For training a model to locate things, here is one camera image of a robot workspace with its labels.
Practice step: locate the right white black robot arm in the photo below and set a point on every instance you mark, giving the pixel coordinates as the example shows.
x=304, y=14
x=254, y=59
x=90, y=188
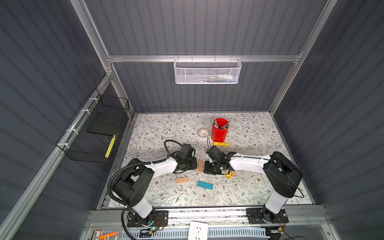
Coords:
x=283, y=175

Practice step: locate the black foam pad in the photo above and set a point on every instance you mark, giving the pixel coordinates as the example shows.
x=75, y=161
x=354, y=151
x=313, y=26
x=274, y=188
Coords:
x=104, y=124

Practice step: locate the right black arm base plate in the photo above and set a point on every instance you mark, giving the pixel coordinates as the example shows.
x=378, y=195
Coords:
x=265, y=216

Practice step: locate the clear tape roll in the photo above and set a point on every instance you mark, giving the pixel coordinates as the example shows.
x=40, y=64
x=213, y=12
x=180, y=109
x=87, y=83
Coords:
x=203, y=133

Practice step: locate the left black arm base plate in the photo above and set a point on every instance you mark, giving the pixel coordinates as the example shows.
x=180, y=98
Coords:
x=158, y=218

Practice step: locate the white power socket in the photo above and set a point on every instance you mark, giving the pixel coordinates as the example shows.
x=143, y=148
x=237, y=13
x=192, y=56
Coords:
x=198, y=231

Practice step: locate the yellow ruler in basket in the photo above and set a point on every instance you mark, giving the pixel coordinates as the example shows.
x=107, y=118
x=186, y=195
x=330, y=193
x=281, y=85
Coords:
x=110, y=147

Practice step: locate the floral table mat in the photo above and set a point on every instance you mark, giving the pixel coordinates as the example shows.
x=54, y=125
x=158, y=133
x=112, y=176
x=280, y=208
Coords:
x=253, y=134

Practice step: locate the natural wood block diagonal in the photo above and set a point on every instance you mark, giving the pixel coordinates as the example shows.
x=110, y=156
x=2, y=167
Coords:
x=200, y=165

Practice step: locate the yellow marker pen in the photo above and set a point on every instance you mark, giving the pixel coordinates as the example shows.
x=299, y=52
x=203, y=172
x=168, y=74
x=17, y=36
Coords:
x=219, y=144

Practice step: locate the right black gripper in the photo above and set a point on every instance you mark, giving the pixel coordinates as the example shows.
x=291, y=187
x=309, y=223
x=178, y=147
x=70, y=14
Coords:
x=206, y=170

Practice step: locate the red pencil cup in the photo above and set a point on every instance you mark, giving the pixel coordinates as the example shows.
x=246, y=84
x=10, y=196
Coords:
x=220, y=129

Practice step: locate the white wire mesh basket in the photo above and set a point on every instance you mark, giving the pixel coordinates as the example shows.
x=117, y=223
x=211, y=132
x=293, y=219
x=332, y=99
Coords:
x=207, y=71

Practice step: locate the teal wooden block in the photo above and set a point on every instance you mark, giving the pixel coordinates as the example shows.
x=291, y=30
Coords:
x=205, y=185

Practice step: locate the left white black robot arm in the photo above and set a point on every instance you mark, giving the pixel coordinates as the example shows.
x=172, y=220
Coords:
x=129, y=184

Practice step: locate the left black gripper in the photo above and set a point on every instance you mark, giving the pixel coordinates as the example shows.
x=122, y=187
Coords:
x=194, y=163

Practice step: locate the small yellow cube right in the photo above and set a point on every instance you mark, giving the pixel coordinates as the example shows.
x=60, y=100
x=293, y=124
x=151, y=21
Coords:
x=229, y=174

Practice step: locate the orange tool handle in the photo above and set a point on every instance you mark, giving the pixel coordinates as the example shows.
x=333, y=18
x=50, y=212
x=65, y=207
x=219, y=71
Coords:
x=109, y=236

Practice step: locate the black wire mesh basket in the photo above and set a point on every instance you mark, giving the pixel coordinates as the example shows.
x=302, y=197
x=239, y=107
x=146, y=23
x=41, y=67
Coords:
x=93, y=136

